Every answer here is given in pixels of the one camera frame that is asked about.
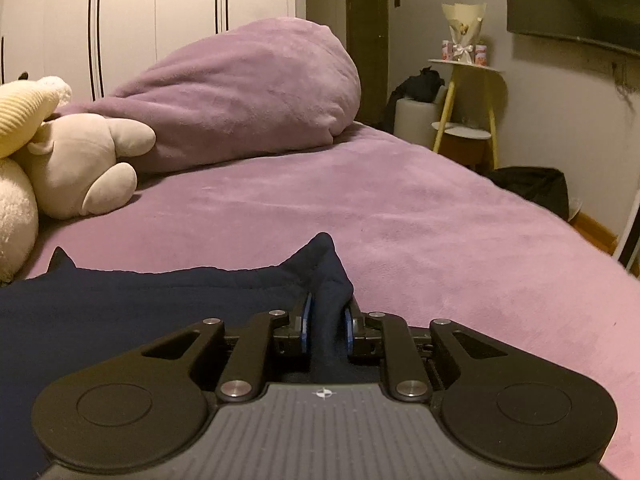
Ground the purple pillow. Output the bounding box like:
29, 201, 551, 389
55, 18, 361, 174

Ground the black bag on floor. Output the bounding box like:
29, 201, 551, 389
487, 166, 570, 221

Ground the cream wrapped flower bouquet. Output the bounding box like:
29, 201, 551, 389
442, 3, 487, 64

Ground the beige plush bunny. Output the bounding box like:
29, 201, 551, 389
14, 113, 156, 220

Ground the white fluffy plush toy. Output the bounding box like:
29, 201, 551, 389
0, 158, 38, 284

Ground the yellow flower plush pillow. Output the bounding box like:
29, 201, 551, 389
0, 76, 73, 158

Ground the yellow side table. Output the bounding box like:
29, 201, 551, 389
428, 58, 504, 169

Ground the wall mounted television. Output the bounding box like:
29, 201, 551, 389
506, 0, 639, 56

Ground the purple bed blanket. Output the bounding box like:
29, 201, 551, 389
23, 125, 639, 479

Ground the white cylindrical bin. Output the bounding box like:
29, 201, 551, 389
394, 98, 442, 148

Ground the white wardrobe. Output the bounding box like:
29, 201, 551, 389
1, 0, 306, 102

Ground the dark navy garment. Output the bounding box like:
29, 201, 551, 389
1, 233, 360, 479

